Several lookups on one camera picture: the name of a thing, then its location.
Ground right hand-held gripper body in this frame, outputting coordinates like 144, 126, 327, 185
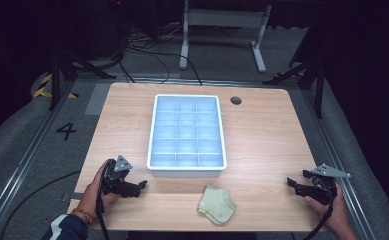
306, 163, 352, 206

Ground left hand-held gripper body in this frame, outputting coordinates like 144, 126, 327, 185
100, 154, 134, 197

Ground white divided storage box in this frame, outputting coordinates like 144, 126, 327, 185
146, 93, 228, 178

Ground pale green sock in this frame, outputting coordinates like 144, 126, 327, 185
197, 184, 238, 226

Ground person's right hand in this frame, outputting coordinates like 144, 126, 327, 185
303, 184, 354, 235

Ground person's left hand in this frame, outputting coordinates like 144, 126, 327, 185
80, 162, 120, 219

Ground grey floor tape patch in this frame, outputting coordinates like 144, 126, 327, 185
84, 82, 112, 117

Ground black tripod stand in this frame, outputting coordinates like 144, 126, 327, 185
262, 58, 327, 120
47, 46, 117, 112

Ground yellow black hazard tape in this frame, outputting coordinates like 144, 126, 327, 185
32, 73, 80, 100

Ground aluminium floor rail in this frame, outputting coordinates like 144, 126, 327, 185
0, 81, 77, 240
301, 88, 378, 240

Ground right hand-held gripper cable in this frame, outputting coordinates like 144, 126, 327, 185
301, 178, 336, 240

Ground hand-held gripper cable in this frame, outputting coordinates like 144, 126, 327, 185
301, 178, 336, 240
95, 159, 112, 240

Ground left hand-held gripper cable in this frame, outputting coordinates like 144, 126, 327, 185
95, 159, 112, 240

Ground orange bead bracelet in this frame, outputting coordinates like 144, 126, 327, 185
70, 206, 94, 225

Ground black floor cable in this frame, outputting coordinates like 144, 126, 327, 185
0, 169, 82, 240

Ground black tangled floor cables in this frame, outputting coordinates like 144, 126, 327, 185
116, 28, 204, 86

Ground white metal table frame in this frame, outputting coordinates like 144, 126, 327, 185
178, 0, 273, 75

